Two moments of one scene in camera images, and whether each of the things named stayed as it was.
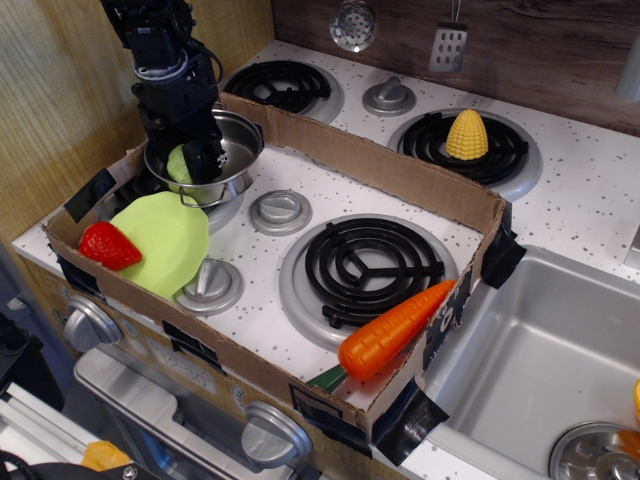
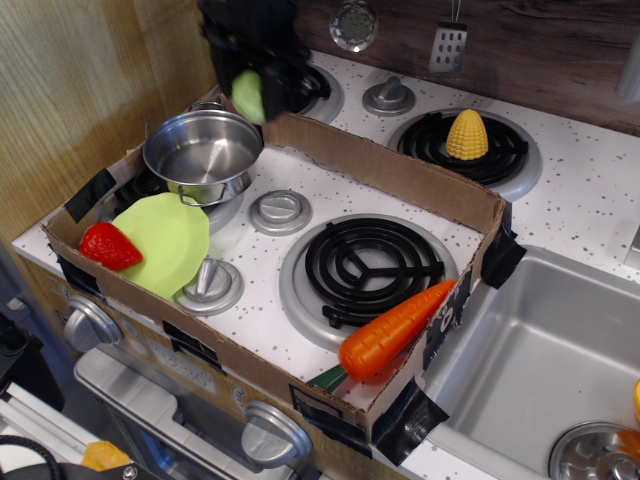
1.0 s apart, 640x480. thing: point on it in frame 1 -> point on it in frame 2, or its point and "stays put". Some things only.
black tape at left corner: (80, 204) stays put
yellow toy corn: (467, 138) stays put
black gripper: (179, 113) -> (260, 33)
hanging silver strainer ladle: (352, 26) stays put
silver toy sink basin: (553, 345) stays put
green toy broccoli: (179, 169) -> (247, 94)
